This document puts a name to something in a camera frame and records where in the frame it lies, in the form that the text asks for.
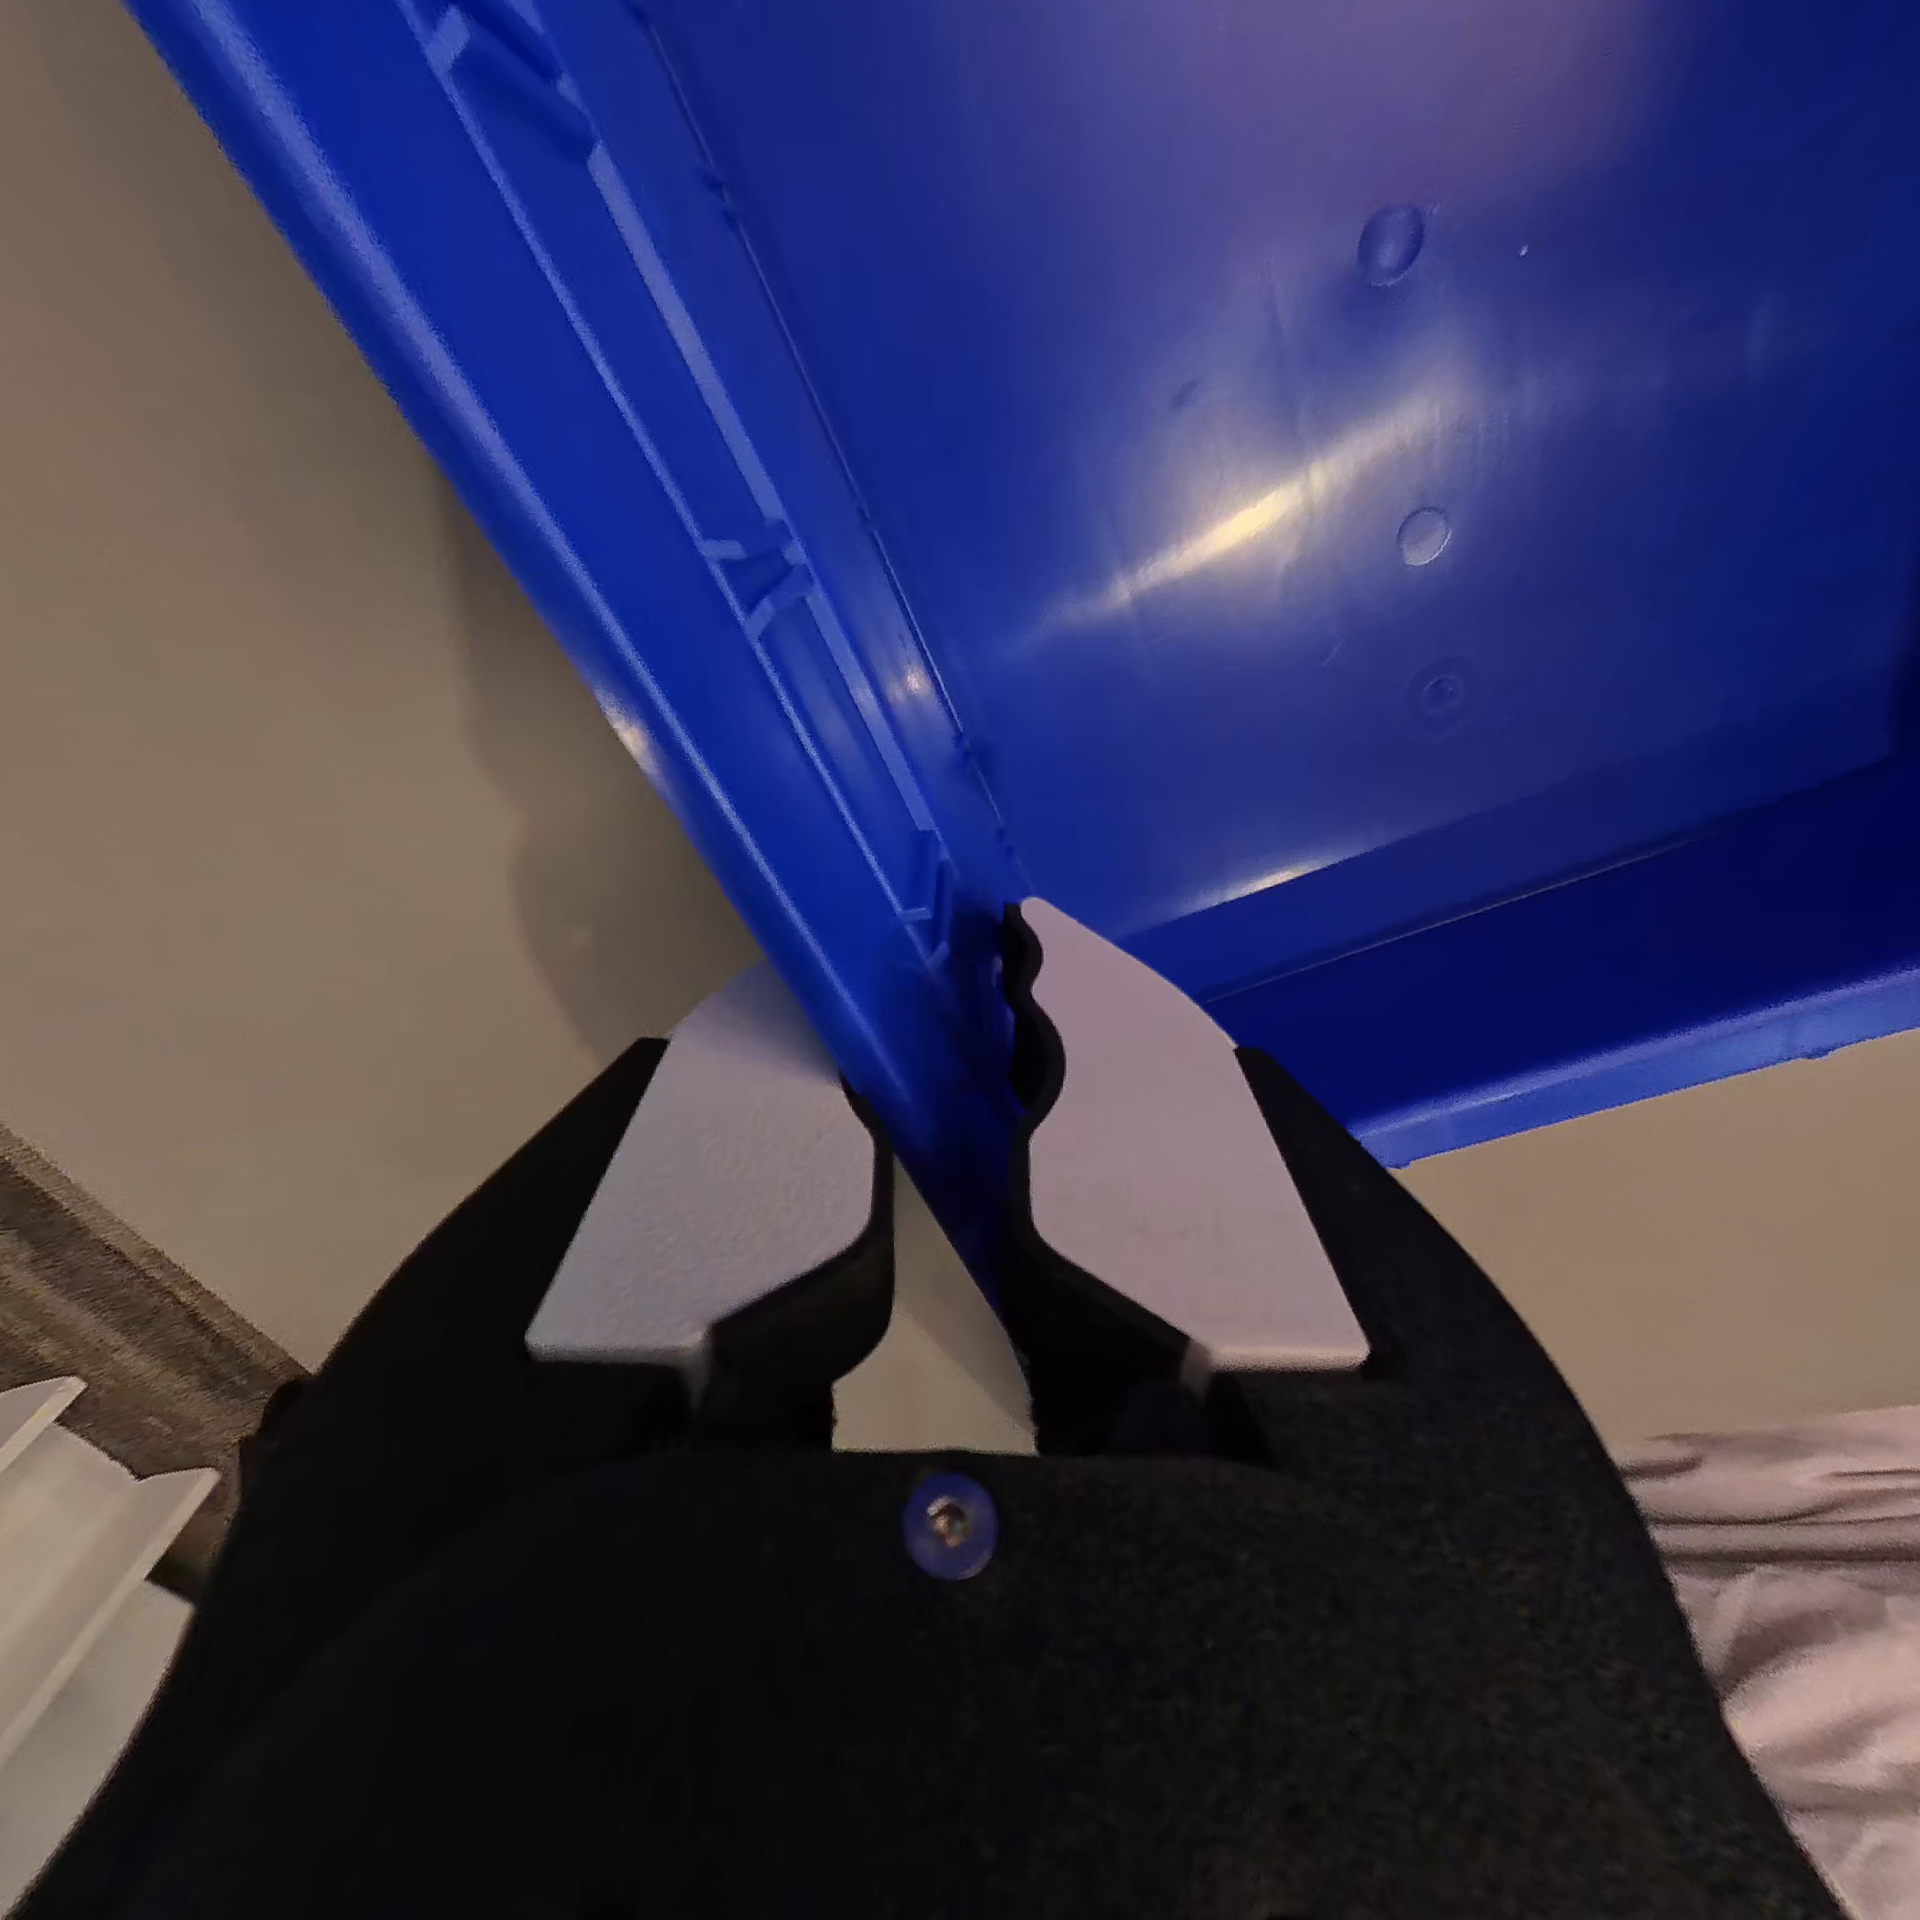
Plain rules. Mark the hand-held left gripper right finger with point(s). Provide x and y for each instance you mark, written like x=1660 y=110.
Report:
x=1183 y=1199

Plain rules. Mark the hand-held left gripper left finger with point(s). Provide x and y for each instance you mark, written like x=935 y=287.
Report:
x=705 y=1199

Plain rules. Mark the blue plastic bin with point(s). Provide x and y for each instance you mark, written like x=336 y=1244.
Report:
x=1350 y=450

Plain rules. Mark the person's grey clothing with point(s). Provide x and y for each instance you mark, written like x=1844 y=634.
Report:
x=1800 y=1652

